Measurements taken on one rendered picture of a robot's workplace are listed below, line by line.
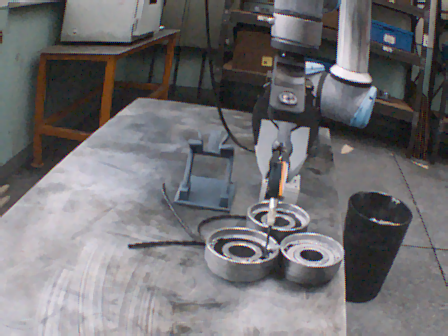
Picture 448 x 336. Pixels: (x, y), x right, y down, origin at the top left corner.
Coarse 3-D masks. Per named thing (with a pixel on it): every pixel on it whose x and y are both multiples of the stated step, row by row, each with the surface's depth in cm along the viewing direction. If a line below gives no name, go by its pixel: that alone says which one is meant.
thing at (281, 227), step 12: (264, 204) 88; (288, 204) 88; (252, 216) 85; (264, 216) 85; (276, 216) 86; (288, 216) 86; (300, 216) 86; (252, 228) 81; (264, 228) 79; (276, 228) 79; (288, 228) 82; (300, 228) 80; (276, 240) 79
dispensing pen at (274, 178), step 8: (280, 144) 76; (280, 152) 75; (280, 160) 75; (272, 168) 73; (280, 168) 73; (272, 176) 73; (280, 176) 73; (272, 184) 73; (272, 192) 72; (272, 200) 74; (272, 208) 73; (272, 216) 73; (272, 224) 73
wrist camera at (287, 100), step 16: (288, 64) 68; (304, 64) 68; (272, 80) 66; (288, 80) 66; (304, 80) 66; (272, 96) 64; (288, 96) 63; (304, 96) 64; (272, 112) 63; (288, 112) 62
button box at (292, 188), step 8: (296, 176) 99; (264, 184) 94; (288, 184) 95; (296, 184) 95; (264, 192) 95; (288, 192) 94; (296, 192) 94; (264, 200) 95; (288, 200) 95; (296, 200) 94
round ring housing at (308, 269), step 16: (288, 240) 77; (304, 240) 78; (320, 240) 78; (288, 256) 71; (304, 256) 76; (320, 256) 75; (336, 256) 74; (288, 272) 71; (304, 272) 69; (320, 272) 69; (336, 272) 72
